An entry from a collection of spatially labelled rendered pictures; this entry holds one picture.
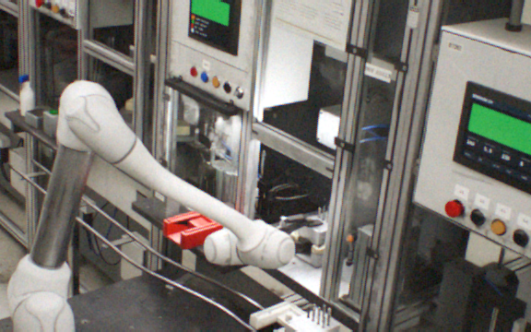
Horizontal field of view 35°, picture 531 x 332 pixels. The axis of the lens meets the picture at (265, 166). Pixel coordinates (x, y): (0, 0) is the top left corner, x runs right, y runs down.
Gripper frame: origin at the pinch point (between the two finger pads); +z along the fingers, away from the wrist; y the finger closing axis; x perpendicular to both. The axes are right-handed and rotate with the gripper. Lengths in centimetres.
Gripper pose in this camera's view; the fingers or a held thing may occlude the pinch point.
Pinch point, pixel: (311, 231)
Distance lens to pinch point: 272.9
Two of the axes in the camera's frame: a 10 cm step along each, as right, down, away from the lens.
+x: -6.4, -3.5, 6.9
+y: 1.8, -9.3, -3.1
